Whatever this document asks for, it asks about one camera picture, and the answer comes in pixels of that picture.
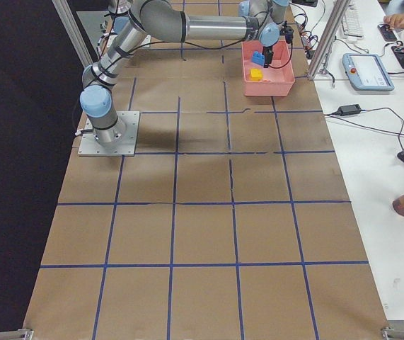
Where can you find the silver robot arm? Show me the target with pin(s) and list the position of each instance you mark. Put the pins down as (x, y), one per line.
(256, 20)

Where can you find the aluminium frame post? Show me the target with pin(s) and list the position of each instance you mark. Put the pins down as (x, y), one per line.
(319, 62)

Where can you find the pink plastic box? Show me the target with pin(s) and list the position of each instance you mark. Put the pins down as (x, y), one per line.
(280, 72)

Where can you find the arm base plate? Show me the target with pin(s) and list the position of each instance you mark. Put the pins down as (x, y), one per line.
(119, 140)

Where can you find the blue toy block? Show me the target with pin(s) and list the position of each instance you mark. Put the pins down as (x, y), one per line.
(258, 58)

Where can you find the blue teach pendant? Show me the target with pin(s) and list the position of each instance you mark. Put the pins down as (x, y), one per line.
(366, 72)

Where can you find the black power adapter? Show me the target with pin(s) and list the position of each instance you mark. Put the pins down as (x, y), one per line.
(347, 110)

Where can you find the black smartphone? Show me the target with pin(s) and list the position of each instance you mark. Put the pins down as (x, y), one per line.
(387, 33)

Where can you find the white keyboard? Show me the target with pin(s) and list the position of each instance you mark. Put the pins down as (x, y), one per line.
(351, 26)

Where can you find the yellow toy block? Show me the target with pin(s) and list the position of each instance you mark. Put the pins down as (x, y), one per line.
(255, 74)

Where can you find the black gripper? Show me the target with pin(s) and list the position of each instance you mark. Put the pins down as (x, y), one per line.
(268, 54)

